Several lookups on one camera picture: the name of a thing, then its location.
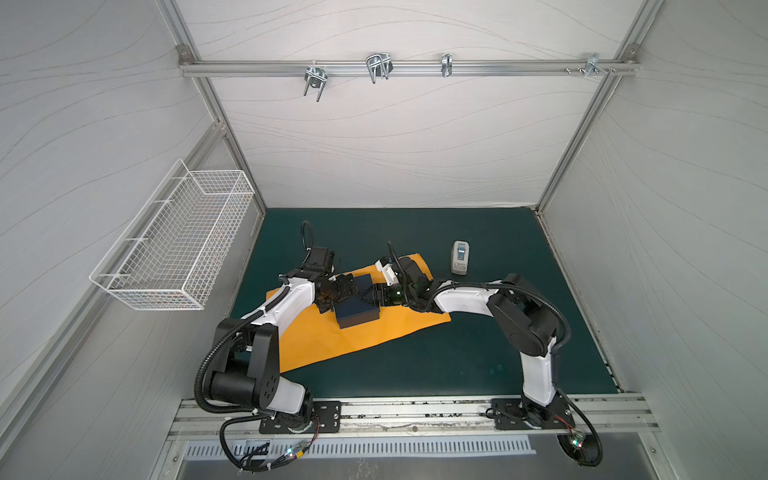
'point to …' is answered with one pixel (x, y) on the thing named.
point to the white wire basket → (167, 254)
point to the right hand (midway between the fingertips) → (365, 296)
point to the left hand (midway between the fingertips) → (347, 295)
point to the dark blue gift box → (356, 310)
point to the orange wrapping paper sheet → (316, 335)
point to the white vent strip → (380, 448)
